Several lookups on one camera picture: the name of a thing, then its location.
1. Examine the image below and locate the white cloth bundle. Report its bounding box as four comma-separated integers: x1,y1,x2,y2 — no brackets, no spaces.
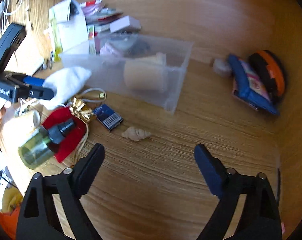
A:
39,66,92,110

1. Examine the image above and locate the green glass dropper bottle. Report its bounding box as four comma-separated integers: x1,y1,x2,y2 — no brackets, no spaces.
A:
18,118,76,170

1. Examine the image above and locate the red velvet gold-trim pouch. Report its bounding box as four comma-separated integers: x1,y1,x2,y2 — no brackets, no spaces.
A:
42,97,94,163

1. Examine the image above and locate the blue Max staples box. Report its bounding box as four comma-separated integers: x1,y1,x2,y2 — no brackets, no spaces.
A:
93,104,123,132

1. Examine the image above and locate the beige plastic lidded cup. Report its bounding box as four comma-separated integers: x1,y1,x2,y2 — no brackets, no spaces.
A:
123,52,168,93

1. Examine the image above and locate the cream lotion tube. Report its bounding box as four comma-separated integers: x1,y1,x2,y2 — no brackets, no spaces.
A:
0,108,41,153

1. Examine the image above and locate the yellow-green spray bottle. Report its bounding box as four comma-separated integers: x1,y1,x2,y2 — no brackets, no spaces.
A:
49,14,63,62

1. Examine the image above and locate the fruit print carton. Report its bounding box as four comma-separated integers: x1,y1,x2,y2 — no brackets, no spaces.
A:
87,24,96,55

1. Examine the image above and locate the white paper document stand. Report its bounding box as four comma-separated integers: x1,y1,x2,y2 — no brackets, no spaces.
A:
48,0,89,52

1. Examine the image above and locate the pink round compact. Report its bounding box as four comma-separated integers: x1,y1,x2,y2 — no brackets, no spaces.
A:
99,42,123,60

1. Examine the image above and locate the stack of packets and cards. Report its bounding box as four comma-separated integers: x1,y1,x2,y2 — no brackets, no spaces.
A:
80,0,123,33

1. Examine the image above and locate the white bowl in bin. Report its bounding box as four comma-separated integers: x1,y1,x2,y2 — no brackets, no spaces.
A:
104,34,139,55

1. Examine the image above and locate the spiral seashell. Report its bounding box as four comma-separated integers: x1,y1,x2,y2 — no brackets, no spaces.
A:
121,127,152,141

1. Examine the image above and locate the translucent plastic storage bin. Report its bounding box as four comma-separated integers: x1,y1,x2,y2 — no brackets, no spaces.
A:
60,34,193,113

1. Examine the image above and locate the small white cardboard box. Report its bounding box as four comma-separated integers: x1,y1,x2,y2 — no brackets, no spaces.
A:
110,16,141,33

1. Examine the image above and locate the blue fabric pouch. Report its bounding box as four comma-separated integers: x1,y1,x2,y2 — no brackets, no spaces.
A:
227,54,279,115

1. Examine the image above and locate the black orange round case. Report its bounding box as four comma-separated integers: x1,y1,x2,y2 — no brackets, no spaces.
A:
248,50,287,104

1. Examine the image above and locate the small white round container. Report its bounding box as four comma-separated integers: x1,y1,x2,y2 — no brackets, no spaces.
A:
212,59,233,77

